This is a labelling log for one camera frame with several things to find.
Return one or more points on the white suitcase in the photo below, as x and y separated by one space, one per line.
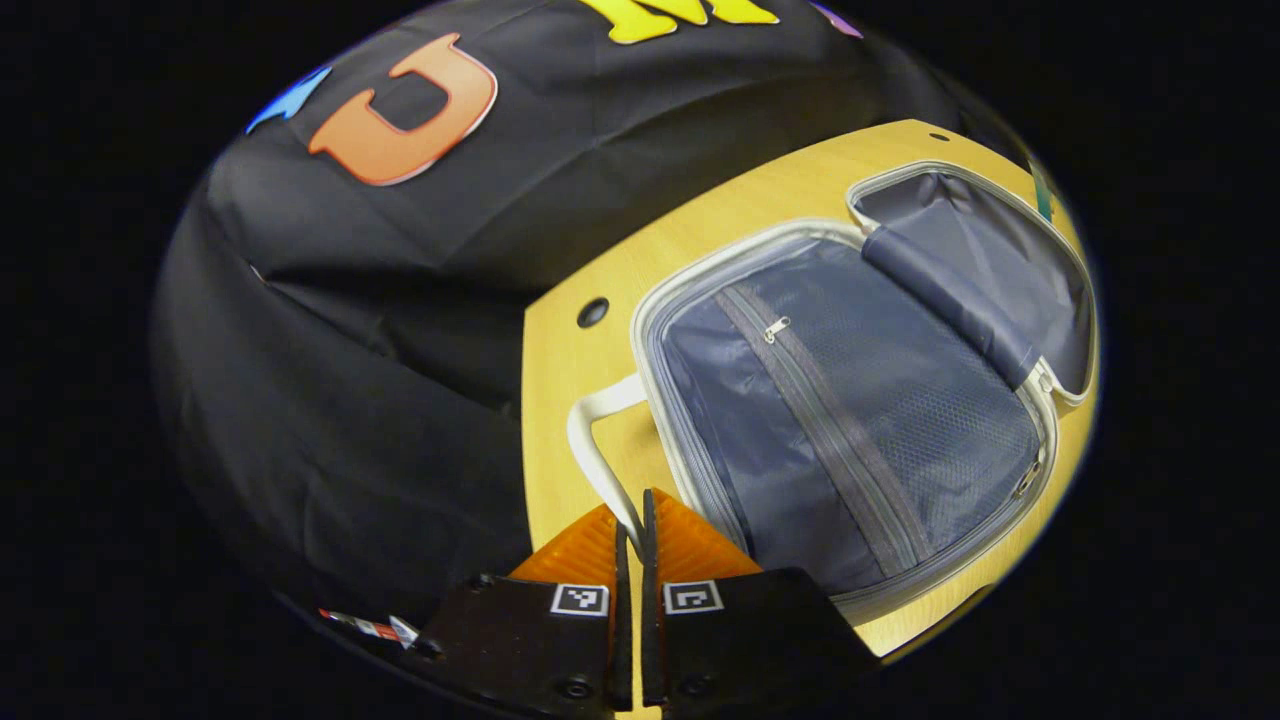
800 450

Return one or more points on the teal bottle with blue cap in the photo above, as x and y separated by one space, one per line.
1042 192

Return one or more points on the black backdrop cloth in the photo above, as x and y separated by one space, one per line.
400 350

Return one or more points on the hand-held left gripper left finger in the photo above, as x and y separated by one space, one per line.
622 620

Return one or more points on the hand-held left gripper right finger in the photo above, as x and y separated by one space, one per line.
650 620

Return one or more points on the red and white label strip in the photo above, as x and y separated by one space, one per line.
365 627

